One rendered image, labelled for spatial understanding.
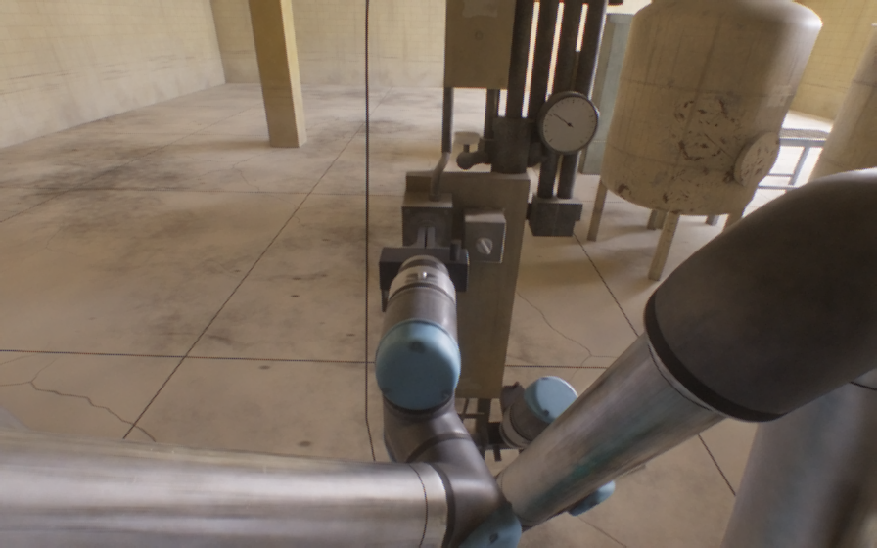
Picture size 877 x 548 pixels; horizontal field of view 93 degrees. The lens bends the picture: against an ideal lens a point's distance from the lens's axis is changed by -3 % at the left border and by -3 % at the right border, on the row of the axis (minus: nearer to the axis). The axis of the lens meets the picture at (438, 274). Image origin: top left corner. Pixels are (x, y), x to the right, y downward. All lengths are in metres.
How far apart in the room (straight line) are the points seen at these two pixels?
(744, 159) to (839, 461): 3.52
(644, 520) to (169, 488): 2.20
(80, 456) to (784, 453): 0.52
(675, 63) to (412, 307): 3.44
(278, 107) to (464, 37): 7.21
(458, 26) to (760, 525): 0.73
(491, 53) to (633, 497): 2.10
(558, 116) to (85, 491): 0.78
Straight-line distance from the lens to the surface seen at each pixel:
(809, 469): 0.49
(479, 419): 1.23
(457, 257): 0.62
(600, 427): 0.43
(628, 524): 2.35
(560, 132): 0.85
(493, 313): 0.96
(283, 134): 7.99
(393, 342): 0.45
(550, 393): 0.80
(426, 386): 0.47
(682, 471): 2.64
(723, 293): 0.31
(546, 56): 0.86
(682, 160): 3.83
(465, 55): 0.77
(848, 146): 5.51
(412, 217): 0.76
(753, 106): 3.88
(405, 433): 0.53
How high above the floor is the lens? 1.89
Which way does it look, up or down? 30 degrees down
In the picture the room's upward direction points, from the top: 2 degrees clockwise
